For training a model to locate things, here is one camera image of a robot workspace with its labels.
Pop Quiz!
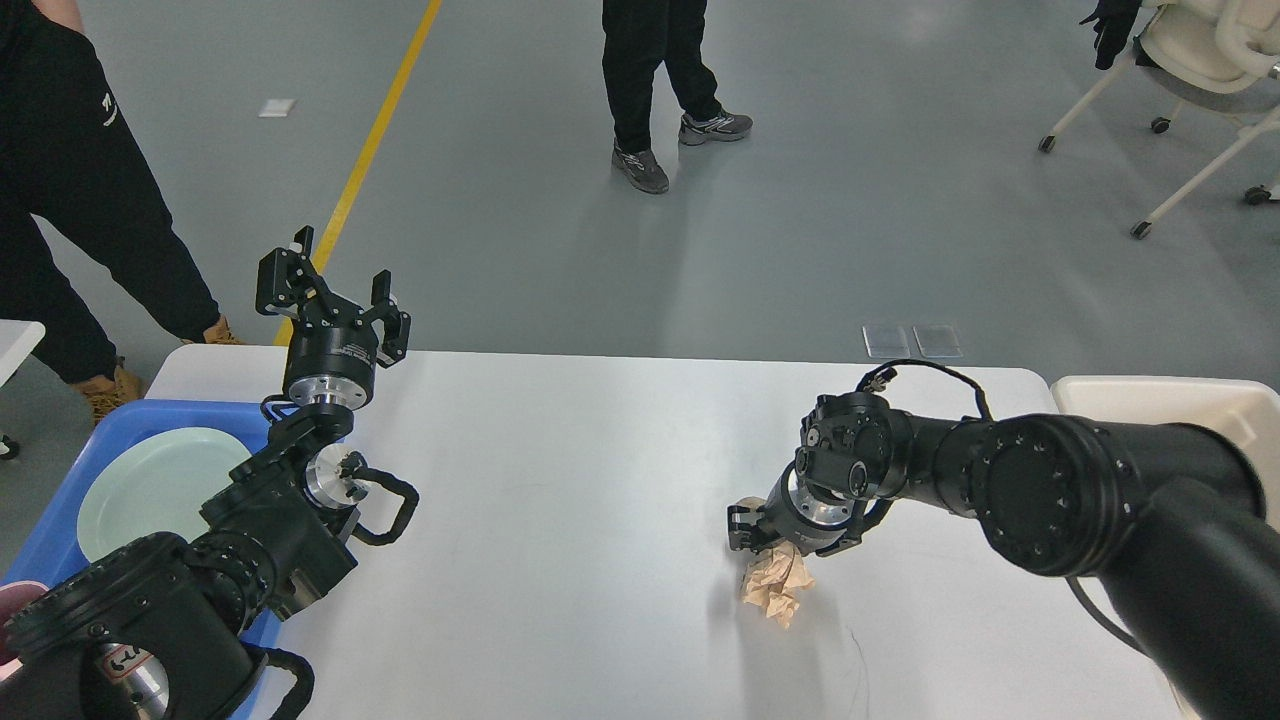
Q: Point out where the white rolling chair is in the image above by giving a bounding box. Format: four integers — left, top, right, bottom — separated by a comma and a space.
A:
1038, 1, 1279, 240

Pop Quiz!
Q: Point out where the light green plate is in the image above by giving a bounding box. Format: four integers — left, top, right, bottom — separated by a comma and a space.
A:
76, 427, 250, 562

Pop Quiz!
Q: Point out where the white plastic bin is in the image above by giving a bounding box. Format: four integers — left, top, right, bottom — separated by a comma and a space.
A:
1050, 375, 1279, 529

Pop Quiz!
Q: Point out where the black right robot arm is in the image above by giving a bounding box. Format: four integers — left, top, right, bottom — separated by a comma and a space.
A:
727, 360, 1279, 719

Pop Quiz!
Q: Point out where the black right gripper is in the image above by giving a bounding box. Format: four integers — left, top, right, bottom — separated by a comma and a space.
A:
726, 465, 893, 557

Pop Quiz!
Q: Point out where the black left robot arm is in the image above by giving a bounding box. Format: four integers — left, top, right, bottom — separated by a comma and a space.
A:
3, 227, 419, 719

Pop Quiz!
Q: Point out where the person in black clothes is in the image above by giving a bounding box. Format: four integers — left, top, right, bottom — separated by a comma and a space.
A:
602, 0, 754, 195

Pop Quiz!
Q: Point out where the pink mug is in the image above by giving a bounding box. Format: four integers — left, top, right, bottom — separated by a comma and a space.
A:
1, 580, 49, 679

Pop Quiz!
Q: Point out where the blue plastic tray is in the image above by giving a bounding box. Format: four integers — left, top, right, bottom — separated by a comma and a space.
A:
0, 398, 285, 719

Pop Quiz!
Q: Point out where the brown paper ball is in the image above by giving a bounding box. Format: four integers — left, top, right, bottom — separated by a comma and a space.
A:
739, 539, 815, 629

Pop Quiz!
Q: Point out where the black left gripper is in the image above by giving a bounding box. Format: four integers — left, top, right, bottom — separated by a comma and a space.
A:
253, 225, 411, 411

